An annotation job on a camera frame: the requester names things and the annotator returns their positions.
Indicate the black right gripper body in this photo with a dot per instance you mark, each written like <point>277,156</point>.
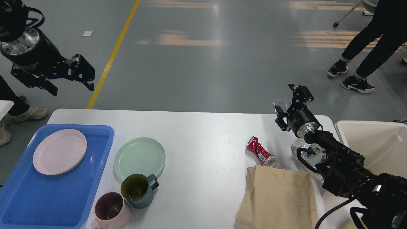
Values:
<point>301,122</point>

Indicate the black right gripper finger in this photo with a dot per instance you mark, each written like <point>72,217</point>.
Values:
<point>280,119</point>
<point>301,97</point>

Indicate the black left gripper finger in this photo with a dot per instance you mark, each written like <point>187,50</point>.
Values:
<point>81,70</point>
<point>31,80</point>

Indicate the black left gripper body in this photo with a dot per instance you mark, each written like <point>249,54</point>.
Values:
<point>33,53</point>

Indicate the dark teal mug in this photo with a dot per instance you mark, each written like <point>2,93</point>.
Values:
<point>137,190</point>

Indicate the pink mug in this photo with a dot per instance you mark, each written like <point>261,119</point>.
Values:
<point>112,212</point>

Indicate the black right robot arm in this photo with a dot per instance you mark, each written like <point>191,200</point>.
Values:
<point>383,197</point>

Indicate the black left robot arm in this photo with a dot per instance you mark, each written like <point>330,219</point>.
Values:
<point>15,16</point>

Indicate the crumpled clear plastic wrapper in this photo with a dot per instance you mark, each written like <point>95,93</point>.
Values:
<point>307,156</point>

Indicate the person at left edge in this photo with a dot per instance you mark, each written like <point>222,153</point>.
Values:
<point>20,111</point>

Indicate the white side table corner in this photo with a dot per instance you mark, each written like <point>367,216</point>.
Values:
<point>5,106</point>

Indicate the crushed red soda can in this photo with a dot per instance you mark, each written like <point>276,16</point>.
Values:
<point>265,158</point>

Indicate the pink plate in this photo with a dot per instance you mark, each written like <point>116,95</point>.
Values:
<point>60,152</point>

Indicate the brown paper bag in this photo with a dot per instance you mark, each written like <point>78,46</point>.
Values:
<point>278,199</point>

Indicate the beige plastic bin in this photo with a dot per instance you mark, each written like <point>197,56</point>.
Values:
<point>383,144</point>

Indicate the green plate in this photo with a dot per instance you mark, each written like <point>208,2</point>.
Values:
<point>143,155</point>

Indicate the blue plastic tray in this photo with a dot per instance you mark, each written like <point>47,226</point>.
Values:
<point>31,200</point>

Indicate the white chair frame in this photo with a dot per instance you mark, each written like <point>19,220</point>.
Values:
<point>369,10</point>

